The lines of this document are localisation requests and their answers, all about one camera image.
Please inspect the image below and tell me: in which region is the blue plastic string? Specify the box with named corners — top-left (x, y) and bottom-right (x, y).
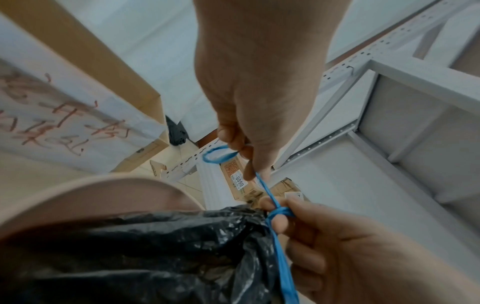
top-left (202, 145), bottom-right (301, 304)

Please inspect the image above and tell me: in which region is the person's right forearm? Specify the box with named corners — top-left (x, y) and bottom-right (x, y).
top-left (192, 0), bottom-right (354, 60)

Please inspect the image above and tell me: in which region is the cardboard box with white label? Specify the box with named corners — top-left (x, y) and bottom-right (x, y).
top-left (219, 158), bottom-right (264, 204)

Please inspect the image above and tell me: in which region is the person's left hand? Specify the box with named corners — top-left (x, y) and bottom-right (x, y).
top-left (258, 196), bottom-right (480, 304)

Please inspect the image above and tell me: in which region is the small cardboard scrap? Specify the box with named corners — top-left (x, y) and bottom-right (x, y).
top-left (149, 159), bottom-right (168, 178)

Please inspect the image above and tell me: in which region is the black plastic garbage bag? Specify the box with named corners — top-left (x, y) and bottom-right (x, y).
top-left (0, 204), bottom-right (291, 304)

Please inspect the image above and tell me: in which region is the black object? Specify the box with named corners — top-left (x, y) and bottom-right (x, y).
top-left (165, 115), bottom-right (188, 147)

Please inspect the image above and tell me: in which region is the small brown cardboard box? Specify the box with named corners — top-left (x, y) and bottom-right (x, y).
top-left (269, 177), bottom-right (313, 203)

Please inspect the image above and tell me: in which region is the beige round bin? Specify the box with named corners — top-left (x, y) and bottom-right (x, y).
top-left (0, 173), bottom-right (206, 242)

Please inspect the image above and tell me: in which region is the large brown cardboard box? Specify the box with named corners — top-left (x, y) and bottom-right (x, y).
top-left (0, 0), bottom-right (170, 173)

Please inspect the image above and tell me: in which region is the person's right hand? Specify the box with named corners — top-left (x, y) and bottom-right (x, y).
top-left (194, 50), bottom-right (331, 182)

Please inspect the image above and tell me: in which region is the white metal shelf rack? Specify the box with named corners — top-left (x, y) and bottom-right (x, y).
top-left (156, 0), bottom-right (480, 247)

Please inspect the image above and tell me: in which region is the white paper sign red writing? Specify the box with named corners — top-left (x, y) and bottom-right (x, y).
top-left (0, 13), bottom-right (167, 175)

